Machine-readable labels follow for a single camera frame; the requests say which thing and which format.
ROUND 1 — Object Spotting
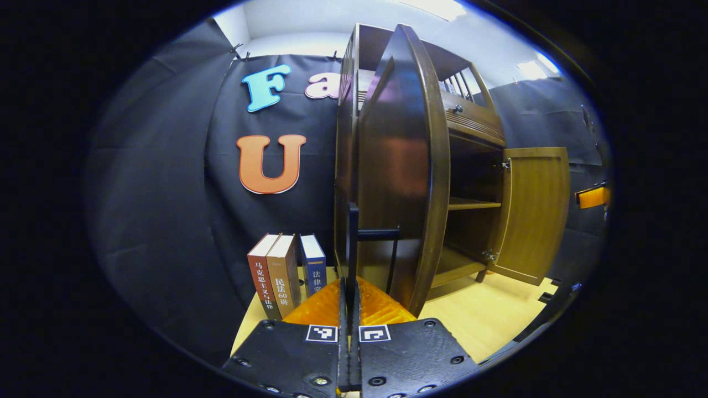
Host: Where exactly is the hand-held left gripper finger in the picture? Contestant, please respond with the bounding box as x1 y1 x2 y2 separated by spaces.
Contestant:
350 276 481 398
221 276 350 398

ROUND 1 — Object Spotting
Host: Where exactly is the wooden shoe cabinet door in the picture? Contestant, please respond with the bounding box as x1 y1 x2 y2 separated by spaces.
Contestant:
346 24 451 318
487 146 570 286

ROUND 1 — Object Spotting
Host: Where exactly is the wooden double-door shoe cabinet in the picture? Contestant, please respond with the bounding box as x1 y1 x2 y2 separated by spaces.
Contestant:
334 23 507 288

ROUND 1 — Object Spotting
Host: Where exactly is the blue book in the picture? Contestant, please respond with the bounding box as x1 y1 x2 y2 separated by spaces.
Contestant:
299 234 328 299

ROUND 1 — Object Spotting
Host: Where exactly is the orange-brown book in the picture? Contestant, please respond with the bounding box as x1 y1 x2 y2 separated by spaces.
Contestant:
267 234 302 320

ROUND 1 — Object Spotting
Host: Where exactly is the red-brown book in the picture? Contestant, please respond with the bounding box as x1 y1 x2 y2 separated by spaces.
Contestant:
247 233 283 321

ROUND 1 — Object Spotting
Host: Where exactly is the wooden drawer with black knob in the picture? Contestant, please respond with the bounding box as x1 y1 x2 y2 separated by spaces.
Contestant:
440 91 507 147

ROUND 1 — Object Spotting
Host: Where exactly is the ceiling light panel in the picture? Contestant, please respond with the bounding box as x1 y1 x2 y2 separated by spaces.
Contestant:
517 53 560 81

